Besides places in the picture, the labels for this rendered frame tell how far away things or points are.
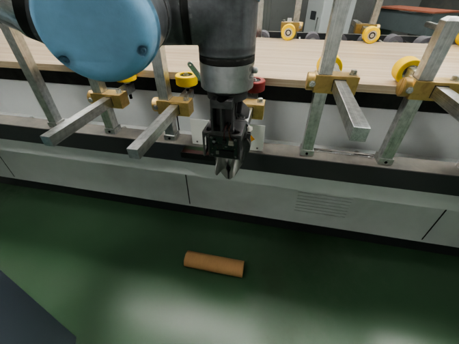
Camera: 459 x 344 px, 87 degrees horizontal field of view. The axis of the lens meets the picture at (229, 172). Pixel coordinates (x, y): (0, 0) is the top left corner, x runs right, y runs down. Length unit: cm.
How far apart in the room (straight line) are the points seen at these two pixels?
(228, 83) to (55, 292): 135
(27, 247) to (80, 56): 161
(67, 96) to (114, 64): 118
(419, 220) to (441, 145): 43
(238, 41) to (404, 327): 133
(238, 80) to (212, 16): 9
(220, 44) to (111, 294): 124
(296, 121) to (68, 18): 90
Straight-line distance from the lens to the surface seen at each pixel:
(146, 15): 25
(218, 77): 39
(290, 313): 129
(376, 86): 99
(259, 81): 87
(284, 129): 107
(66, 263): 161
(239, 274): 127
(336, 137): 110
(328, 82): 76
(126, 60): 25
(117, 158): 117
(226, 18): 38
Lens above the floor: 117
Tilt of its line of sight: 39 degrees down
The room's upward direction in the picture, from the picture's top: straight up
